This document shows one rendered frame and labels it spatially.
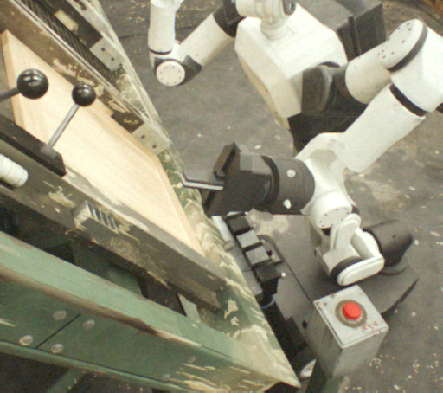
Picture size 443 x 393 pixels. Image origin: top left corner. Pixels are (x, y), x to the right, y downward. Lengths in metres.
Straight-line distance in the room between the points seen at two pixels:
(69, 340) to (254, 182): 0.32
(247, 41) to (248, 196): 0.52
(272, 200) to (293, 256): 1.40
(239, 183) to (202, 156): 2.09
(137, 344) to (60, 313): 0.16
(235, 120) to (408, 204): 1.12
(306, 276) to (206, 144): 1.12
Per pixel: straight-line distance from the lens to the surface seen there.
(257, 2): 1.07
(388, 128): 0.74
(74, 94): 0.77
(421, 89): 0.72
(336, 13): 1.13
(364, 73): 0.86
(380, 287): 2.12
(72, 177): 0.81
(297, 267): 2.10
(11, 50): 1.09
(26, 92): 0.63
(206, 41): 1.34
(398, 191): 2.75
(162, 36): 1.34
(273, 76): 1.07
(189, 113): 3.08
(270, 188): 0.73
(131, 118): 1.35
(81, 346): 0.67
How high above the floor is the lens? 1.87
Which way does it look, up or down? 44 degrees down
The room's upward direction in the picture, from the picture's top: straight up
